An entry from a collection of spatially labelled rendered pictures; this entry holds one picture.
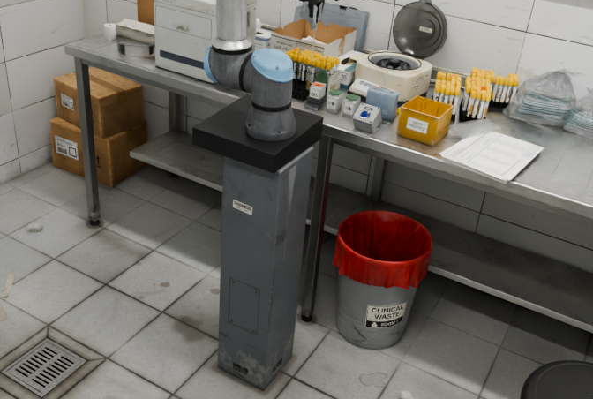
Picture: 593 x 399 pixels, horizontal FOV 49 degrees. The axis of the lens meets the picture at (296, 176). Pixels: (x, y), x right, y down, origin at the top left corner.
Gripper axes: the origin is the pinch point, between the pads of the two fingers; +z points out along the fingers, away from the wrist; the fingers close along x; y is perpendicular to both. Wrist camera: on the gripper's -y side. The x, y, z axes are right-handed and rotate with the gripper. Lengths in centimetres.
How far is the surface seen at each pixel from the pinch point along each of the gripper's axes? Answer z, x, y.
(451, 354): 113, -1, -71
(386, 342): 109, 12, -48
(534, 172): 26, 8, -82
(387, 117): 24.3, 2.2, -31.7
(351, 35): 12.9, -39.7, 2.9
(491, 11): -5, -50, -47
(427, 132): 22, 10, -48
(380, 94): 16.8, 2.5, -28.1
